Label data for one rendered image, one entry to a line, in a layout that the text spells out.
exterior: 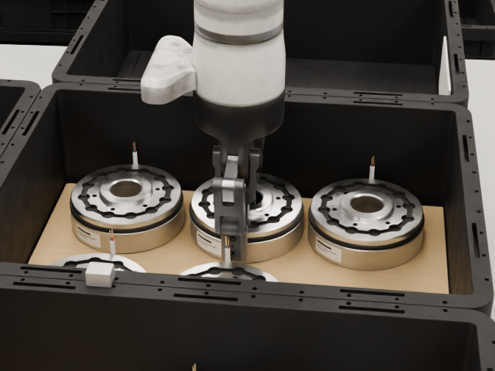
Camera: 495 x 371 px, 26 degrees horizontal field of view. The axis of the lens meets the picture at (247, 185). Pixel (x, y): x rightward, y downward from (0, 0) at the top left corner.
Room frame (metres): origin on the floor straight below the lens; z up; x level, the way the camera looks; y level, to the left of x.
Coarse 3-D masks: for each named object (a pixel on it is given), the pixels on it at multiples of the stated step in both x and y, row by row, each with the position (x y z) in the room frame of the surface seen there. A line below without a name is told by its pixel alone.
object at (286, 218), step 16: (272, 176) 0.85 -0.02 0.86; (208, 192) 0.83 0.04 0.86; (272, 192) 0.82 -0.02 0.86; (288, 192) 0.83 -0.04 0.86; (192, 208) 0.80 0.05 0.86; (208, 208) 0.80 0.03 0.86; (272, 208) 0.80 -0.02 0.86; (288, 208) 0.80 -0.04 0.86; (208, 224) 0.77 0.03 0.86; (256, 224) 0.78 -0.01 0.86; (272, 224) 0.77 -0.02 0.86; (288, 224) 0.78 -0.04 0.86
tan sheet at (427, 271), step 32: (64, 192) 0.87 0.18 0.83; (192, 192) 0.87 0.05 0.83; (64, 224) 0.82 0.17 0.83; (32, 256) 0.77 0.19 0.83; (64, 256) 0.77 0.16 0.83; (128, 256) 0.77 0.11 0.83; (160, 256) 0.77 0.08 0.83; (192, 256) 0.77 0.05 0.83; (288, 256) 0.77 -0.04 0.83; (320, 256) 0.77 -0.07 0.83; (416, 256) 0.77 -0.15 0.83; (384, 288) 0.72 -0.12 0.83; (416, 288) 0.72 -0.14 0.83; (448, 288) 0.72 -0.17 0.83
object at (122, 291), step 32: (0, 288) 0.60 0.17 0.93; (32, 288) 0.60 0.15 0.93; (64, 288) 0.60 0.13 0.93; (96, 288) 0.60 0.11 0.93; (128, 288) 0.60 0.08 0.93; (160, 288) 0.60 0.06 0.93; (384, 320) 0.57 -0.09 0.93; (416, 320) 0.56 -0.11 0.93; (448, 320) 0.56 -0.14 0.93; (480, 320) 0.56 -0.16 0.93; (480, 352) 0.53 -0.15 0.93
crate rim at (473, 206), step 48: (48, 96) 0.88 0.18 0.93; (192, 96) 0.88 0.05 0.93; (288, 96) 0.88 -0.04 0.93; (0, 192) 0.72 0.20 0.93; (480, 192) 0.72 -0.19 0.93; (480, 240) 0.65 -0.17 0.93; (192, 288) 0.60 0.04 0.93; (240, 288) 0.60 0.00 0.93; (288, 288) 0.60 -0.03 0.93; (336, 288) 0.60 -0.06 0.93; (480, 288) 0.60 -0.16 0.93
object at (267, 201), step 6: (258, 186) 0.83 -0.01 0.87; (258, 192) 0.82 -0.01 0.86; (264, 192) 0.82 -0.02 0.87; (270, 192) 0.82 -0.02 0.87; (264, 198) 0.81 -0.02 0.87; (270, 198) 0.81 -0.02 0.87; (258, 204) 0.80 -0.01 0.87; (264, 204) 0.80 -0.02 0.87; (270, 204) 0.80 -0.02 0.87; (252, 210) 0.79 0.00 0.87; (258, 210) 0.79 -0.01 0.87; (264, 210) 0.79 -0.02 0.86
